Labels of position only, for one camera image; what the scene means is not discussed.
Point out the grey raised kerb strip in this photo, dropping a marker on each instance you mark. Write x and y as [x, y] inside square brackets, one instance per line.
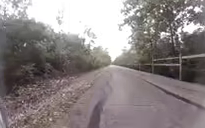
[190, 90]

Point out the row of leafy trees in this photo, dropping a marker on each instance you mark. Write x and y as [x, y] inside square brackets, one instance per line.
[156, 30]

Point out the leaf-strewn grass verge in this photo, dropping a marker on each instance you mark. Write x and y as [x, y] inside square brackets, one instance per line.
[46, 100]

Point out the grey asphalt path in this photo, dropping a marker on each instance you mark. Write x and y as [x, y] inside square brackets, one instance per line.
[133, 100]

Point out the thicket of green bushes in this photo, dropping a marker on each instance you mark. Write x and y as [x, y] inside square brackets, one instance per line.
[40, 53]

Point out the pale wooden railing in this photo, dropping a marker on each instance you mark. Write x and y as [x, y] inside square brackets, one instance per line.
[180, 65]

